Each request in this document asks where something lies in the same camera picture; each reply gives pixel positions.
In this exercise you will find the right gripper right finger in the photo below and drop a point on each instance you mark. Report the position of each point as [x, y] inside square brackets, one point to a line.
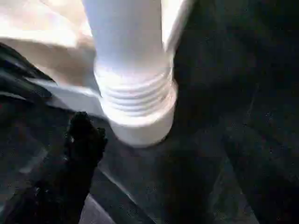
[268, 186]

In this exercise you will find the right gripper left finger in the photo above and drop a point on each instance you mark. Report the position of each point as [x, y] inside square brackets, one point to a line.
[70, 175]

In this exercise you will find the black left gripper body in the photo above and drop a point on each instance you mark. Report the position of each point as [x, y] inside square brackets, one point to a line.
[21, 74]

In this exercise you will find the white plastic table top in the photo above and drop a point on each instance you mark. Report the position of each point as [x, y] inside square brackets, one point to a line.
[58, 53]

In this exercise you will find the white plastic table leg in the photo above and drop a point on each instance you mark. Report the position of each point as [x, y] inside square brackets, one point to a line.
[128, 46]

